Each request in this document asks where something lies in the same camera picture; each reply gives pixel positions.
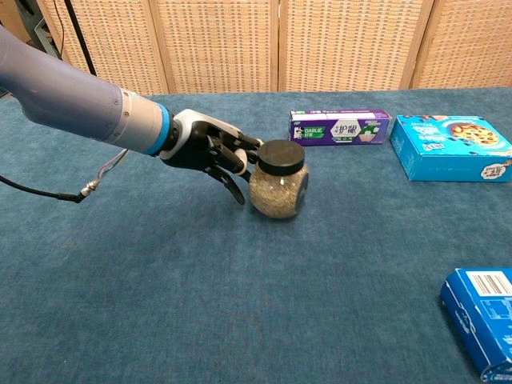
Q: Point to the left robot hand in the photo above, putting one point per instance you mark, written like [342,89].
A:
[192,144]

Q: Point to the glass jar with black lid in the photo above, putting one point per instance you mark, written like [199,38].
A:
[276,188]

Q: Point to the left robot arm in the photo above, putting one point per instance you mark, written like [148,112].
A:
[80,100]

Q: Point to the woven wooden screen panel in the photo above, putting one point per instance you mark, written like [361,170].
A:
[216,44]
[472,44]
[116,44]
[352,44]

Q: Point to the teal table cloth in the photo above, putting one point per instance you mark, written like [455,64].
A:
[200,280]

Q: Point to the purple toothpaste box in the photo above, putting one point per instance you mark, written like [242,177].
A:
[340,130]

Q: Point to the black stand pole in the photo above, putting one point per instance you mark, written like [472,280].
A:
[80,43]

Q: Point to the dark grey machine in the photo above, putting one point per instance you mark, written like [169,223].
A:
[45,38]

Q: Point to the light blue cookie box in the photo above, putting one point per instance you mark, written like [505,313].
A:
[444,160]

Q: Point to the dark blue barcode box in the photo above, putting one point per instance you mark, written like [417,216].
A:
[480,320]

